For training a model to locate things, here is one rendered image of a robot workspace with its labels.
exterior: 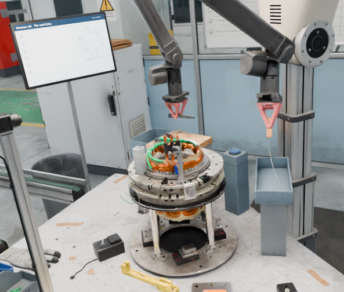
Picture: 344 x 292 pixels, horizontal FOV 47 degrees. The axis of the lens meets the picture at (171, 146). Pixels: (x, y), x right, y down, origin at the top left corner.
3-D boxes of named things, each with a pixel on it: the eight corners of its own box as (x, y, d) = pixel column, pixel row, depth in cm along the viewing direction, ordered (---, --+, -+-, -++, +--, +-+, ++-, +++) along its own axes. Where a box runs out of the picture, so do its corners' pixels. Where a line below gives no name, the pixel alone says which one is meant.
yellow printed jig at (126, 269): (120, 274, 132) (118, 265, 130) (127, 267, 135) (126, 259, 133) (174, 298, 120) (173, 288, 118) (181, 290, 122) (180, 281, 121)
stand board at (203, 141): (145, 149, 163) (145, 144, 162) (175, 135, 176) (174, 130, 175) (184, 159, 150) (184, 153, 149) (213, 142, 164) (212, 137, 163)
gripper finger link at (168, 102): (165, 119, 163) (163, 97, 159) (176, 114, 168) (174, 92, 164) (178, 121, 159) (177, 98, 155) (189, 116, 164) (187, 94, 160)
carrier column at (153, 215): (153, 257, 135) (146, 203, 128) (158, 253, 137) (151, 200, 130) (159, 259, 134) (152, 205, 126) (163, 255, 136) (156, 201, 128)
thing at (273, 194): (291, 272, 125) (292, 191, 115) (256, 269, 128) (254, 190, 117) (287, 227, 147) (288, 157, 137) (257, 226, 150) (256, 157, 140)
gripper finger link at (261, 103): (256, 127, 120) (256, 96, 120) (260, 128, 126) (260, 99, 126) (279, 127, 117) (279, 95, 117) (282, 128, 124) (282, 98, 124)
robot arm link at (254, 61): (297, 47, 115) (278, 36, 121) (268, 40, 109) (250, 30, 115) (279, 84, 121) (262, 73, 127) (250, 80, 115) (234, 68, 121)
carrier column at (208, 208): (206, 251, 136) (202, 197, 128) (210, 247, 137) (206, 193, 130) (213, 252, 134) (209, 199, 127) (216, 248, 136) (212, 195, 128)
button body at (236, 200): (238, 216, 158) (235, 157, 149) (225, 210, 163) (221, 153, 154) (249, 208, 162) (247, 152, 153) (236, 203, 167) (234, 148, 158)
